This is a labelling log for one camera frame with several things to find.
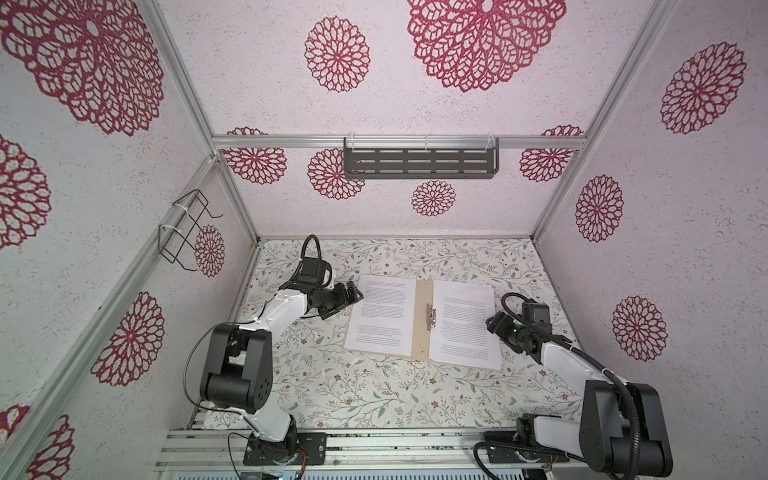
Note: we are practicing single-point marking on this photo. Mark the dark grey wall shelf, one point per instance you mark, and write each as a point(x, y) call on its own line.
point(424, 163)

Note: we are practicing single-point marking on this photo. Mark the black wire wall rack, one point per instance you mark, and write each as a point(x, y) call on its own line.
point(195, 247)

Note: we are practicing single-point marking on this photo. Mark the printed paper sheet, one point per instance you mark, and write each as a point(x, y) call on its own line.
point(459, 335)
point(383, 321)

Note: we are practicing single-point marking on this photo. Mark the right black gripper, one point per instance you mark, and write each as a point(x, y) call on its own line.
point(498, 325)

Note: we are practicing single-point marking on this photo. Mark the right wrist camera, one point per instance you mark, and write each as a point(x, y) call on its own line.
point(536, 315)

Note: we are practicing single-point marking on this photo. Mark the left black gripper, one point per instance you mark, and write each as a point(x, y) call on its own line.
point(341, 298)

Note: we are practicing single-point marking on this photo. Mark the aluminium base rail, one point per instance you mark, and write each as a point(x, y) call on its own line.
point(344, 448)

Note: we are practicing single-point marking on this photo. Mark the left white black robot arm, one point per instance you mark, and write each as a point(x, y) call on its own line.
point(237, 375)

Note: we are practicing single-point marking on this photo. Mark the brown cardboard folder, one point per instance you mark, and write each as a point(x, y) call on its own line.
point(423, 321)

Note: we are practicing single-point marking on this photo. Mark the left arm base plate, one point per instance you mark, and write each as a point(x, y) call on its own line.
point(297, 449)

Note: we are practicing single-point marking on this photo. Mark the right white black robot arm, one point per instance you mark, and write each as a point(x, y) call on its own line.
point(621, 431)

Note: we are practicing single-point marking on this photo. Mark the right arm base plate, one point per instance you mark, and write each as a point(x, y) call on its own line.
point(506, 446)

